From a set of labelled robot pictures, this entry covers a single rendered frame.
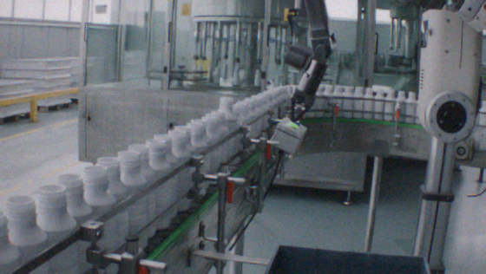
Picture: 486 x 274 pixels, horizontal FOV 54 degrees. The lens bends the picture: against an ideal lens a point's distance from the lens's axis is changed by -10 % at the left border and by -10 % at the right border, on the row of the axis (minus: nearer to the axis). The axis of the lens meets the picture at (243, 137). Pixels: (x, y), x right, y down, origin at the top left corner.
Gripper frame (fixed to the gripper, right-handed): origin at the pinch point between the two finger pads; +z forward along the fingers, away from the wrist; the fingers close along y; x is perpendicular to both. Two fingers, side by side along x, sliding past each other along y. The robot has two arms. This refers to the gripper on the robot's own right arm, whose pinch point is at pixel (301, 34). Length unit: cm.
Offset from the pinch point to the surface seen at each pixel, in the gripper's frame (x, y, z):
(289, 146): 32.9, -1.8, 34.0
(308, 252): 85, -14, 45
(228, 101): 46, 14, 20
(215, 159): 64, 12, 33
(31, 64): -648, 583, 53
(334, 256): 85, -19, 45
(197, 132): 75, 14, 24
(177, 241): 99, 10, 40
